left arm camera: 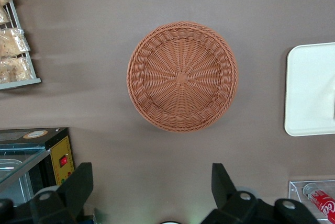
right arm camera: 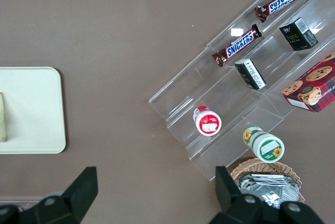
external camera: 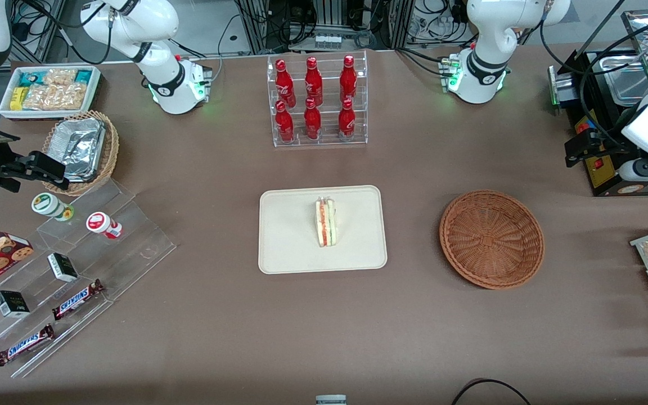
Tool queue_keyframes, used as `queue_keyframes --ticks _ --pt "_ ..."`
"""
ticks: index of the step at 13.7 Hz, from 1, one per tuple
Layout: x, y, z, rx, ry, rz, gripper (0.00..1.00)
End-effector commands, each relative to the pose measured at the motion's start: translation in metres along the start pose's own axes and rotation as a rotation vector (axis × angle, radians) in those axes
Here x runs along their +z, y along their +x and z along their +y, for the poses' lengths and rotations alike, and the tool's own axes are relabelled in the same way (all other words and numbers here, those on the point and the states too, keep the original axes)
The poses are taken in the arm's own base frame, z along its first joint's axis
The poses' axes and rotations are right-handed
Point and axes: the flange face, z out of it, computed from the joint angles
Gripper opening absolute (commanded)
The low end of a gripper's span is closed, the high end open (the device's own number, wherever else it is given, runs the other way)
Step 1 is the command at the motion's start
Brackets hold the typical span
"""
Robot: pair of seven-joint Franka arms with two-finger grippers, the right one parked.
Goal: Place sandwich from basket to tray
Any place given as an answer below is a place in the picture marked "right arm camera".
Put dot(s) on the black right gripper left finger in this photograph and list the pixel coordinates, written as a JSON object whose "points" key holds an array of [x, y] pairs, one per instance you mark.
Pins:
{"points": [[76, 197]]}

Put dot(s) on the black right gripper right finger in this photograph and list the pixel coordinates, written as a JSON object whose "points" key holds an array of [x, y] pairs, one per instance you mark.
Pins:
{"points": [[230, 203]]}

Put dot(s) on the triangle sandwich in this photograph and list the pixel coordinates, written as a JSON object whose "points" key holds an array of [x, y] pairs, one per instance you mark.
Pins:
{"points": [[2, 119]]}

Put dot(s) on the light wicker basket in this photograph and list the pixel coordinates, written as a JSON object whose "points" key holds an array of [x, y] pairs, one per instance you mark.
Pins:
{"points": [[261, 166]]}

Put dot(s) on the cream plastic tray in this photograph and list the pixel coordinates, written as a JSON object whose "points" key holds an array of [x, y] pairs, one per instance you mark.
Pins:
{"points": [[31, 109]]}

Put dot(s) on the stack of foil trays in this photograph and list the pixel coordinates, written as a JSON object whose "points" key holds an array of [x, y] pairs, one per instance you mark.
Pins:
{"points": [[272, 190]]}

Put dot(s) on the green lid white cup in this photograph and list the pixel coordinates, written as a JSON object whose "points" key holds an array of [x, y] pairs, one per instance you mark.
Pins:
{"points": [[267, 148]]}

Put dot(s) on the red lid white cup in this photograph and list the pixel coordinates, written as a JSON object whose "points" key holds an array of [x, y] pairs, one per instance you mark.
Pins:
{"points": [[208, 123]]}

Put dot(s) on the clear acrylic stepped shelf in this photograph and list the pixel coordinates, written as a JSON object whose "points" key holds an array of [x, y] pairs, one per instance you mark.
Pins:
{"points": [[188, 98]]}

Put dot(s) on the small black carton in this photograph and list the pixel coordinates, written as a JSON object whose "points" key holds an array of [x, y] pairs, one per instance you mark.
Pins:
{"points": [[297, 35], [250, 74]]}

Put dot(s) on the red tartan cookie box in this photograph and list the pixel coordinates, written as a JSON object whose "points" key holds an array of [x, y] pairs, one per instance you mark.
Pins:
{"points": [[314, 88]]}

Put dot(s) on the Snickers chocolate bar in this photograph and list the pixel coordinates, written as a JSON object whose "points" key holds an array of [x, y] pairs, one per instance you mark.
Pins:
{"points": [[238, 45], [284, 1]]}

